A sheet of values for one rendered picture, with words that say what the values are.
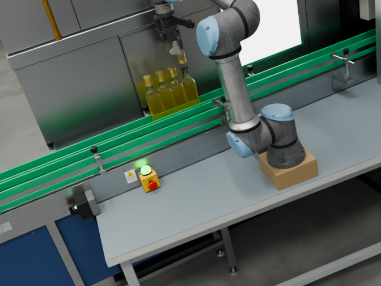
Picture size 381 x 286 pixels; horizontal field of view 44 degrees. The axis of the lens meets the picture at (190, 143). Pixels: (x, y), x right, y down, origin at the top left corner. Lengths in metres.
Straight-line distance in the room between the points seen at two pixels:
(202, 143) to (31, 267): 0.92
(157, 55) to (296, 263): 1.30
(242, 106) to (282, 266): 1.19
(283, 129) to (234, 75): 0.30
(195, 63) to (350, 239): 1.27
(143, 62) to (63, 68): 0.35
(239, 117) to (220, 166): 0.45
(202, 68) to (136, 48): 0.34
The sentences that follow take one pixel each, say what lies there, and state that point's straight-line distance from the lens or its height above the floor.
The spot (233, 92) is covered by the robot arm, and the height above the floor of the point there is 1.20.
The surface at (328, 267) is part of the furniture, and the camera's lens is 2.35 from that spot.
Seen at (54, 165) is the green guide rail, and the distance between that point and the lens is 2.09.
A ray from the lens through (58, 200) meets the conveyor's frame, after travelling 2.07.
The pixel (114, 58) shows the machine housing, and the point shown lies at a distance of 2.20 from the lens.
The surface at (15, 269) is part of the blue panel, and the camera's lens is 2.26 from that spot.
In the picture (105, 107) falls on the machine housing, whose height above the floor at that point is 1.03.
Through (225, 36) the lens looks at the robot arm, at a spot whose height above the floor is 1.41.
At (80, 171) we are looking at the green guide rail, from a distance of 2.04.
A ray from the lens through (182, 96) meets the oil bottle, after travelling 2.15.
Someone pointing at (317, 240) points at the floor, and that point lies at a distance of 2.76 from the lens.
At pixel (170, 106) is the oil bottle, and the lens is 2.15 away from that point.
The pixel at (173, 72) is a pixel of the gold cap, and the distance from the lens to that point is 2.12.
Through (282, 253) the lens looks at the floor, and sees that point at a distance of 2.71.
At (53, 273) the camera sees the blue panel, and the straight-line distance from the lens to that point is 2.30.
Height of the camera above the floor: 1.91
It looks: 30 degrees down
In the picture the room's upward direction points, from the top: 15 degrees counter-clockwise
